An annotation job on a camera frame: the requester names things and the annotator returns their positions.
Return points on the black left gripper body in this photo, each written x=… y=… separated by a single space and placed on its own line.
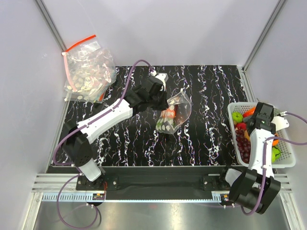
x=158 y=102

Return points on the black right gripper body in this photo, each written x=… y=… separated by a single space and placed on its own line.
x=250 y=118

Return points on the orange fruit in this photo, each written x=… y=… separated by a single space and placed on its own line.
x=275 y=141
x=170 y=113

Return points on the green starfruit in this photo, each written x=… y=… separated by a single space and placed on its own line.
x=165 y=124

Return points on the clear spotted zip bag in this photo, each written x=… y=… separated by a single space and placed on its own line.
x=183 y=105

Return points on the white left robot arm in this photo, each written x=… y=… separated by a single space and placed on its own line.
x=81 y=135

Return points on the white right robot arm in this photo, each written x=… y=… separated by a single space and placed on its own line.
x=255 y=188

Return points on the stack of zip bags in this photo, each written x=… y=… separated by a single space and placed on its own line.
x=90 y=70

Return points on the red orange pepper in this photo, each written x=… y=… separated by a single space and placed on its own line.
x=249 y=112

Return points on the small green apple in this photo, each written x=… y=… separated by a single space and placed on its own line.
x=237 y=117

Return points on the purple grape bunch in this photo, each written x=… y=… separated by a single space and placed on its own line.
x=243 y=144

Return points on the green apple front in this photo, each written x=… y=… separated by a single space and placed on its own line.
x=276 y=153

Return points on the white plastic fruit basket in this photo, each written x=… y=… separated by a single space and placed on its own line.
x=287 y=158

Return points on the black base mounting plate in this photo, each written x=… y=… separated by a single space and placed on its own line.
x=119 y=178

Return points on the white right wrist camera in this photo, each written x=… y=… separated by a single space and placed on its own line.
x=280 y=121

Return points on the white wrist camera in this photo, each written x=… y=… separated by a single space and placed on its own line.
x=163 y=77
x=280 y=121

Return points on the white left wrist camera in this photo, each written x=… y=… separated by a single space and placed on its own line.
x=163 y=77

